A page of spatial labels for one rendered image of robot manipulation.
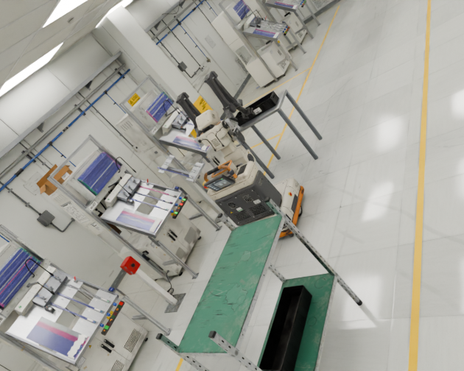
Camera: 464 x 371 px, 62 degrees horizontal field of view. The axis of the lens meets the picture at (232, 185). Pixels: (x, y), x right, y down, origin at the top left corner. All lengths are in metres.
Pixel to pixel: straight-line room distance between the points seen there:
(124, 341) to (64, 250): 2.05
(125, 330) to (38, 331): 0.87
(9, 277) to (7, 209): 1.87
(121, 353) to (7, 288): 1.28
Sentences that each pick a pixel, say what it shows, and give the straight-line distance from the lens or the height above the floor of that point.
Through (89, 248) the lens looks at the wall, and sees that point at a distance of 6.18.
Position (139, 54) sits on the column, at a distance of 7.39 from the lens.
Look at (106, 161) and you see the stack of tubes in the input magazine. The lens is 4.85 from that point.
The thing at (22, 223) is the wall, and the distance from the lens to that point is 5.91.
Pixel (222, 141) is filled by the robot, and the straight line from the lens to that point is 3.82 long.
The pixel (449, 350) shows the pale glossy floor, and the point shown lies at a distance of 2.59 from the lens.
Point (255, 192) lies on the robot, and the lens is 3.66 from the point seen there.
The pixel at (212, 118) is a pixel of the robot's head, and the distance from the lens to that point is 3.81.
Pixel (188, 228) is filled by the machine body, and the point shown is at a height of 0.25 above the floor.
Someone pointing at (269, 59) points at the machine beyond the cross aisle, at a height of 0.46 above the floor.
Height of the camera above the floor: 2.15
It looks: 22 degrees down
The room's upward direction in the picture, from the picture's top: 43 degrees counter-clockwise
